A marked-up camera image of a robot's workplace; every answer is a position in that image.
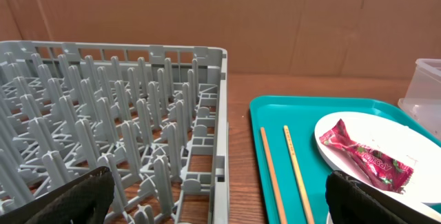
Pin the clear plastic bin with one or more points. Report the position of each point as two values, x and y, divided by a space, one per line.
422 100

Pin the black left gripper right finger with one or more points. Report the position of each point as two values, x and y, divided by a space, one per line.
351 201

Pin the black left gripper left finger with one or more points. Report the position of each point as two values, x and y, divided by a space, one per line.
84 200

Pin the grey plastic dish rack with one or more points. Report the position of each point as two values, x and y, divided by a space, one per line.
156 115

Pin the teal plastic tray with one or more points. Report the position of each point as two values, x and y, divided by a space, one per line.
300 114

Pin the red candy wrapper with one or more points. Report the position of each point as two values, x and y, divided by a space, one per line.
384 172

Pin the white round plate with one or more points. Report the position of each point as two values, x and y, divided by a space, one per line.
397 141

